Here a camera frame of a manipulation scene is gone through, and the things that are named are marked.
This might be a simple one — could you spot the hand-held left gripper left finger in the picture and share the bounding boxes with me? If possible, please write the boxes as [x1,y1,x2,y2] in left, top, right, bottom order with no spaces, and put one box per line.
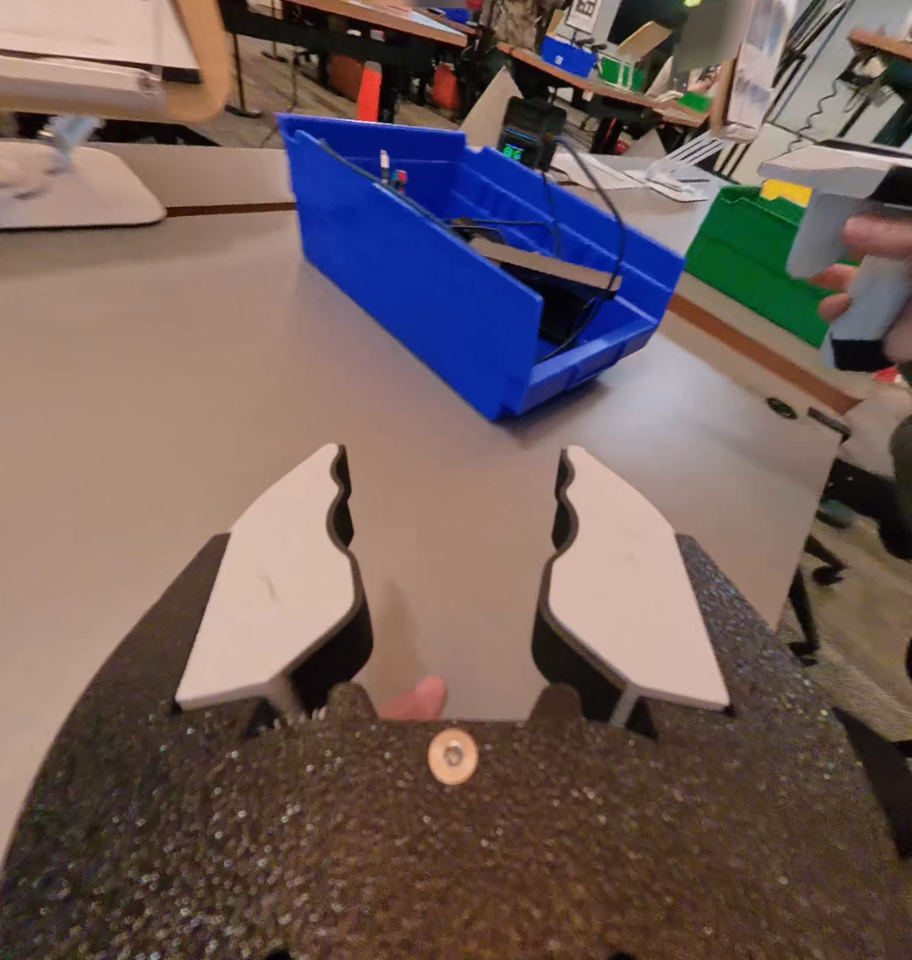
[174,442,373,715]

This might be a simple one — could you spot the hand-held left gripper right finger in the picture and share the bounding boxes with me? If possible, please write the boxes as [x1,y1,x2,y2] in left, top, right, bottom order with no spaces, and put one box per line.
[532,444,731,726]

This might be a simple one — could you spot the blue plastic bin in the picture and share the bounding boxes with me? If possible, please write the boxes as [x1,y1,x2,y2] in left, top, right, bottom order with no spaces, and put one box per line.
[276,112,687,423]

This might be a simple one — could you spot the grey desk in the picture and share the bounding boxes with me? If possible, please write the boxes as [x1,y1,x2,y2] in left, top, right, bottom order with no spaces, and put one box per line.
[0,142,853,924]

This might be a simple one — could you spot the person's left hand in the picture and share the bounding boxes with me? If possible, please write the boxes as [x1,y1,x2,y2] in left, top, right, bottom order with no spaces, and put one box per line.
[379,675,450,723]

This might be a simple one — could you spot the green plastic bin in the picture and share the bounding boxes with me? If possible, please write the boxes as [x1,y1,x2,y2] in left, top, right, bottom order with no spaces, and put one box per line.
[684,183,858,348]

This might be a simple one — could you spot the clear acrylic stand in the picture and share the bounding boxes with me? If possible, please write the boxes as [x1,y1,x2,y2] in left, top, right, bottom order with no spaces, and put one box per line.
[642,131,729,201]

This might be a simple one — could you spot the black office chair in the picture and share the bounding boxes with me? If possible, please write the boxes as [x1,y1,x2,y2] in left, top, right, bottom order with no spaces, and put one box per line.
[786,408,912,666]

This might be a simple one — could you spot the black power brick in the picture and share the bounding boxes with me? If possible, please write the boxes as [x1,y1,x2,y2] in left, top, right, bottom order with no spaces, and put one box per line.
[534,281,616,346]

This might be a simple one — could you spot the green box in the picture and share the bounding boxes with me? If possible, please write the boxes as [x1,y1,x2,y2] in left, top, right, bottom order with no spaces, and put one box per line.
[598,56,649,96]

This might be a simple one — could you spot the grey flat hub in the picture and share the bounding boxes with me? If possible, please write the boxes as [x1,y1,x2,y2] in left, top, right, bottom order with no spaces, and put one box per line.
[467,238,624,292]

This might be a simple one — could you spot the small blue bin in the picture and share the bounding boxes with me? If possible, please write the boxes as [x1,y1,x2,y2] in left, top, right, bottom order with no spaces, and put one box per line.
[540,33,600,80]

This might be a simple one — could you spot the black power station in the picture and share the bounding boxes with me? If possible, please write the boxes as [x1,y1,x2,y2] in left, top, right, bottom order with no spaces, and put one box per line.
[498,97,570,170]

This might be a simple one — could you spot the instruction sheet on stand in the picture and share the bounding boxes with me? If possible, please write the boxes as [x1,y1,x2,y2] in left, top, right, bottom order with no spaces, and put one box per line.
[0,0,232,230]

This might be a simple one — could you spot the black cable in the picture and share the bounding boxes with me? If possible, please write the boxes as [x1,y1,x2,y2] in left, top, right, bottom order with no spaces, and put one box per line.
[549,138,631,363]

